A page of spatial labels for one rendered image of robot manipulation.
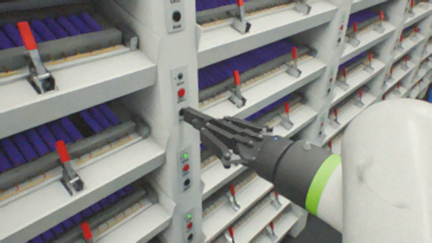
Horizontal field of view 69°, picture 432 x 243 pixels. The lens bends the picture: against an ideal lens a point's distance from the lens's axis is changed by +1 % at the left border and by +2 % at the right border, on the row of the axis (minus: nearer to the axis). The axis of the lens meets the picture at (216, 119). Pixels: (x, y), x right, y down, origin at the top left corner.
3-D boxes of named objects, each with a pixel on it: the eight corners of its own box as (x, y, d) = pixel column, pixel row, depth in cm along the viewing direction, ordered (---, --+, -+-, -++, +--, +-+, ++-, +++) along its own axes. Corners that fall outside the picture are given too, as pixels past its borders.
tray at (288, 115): (312, 121, 121) (330, 93, 111) (198, 204, 83) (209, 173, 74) (273, 90, 129) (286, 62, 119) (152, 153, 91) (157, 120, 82)
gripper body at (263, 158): (269, 197, 48) (225, 170, 53) (299, 171, 53) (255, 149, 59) (274, 157, 44) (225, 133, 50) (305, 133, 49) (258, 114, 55)
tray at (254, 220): (300, 193, 139) (313, 175, 130) (201, 289, 102) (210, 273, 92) (265, 163, 148) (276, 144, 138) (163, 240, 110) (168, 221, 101)
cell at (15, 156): (11, 143, 57) (28, 167, 55) (1, 147, 56) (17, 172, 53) (9, 136, 56) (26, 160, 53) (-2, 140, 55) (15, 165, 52)
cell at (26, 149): (24, 138, 58) (40, 161, 56) (13, 142, 57) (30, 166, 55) (22, 131, 57) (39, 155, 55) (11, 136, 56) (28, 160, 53)
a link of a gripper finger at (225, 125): (260, 138, 51) (265, 136, 52) (212, 115, 58) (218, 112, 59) (258, 158, 53) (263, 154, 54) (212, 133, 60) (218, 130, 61)
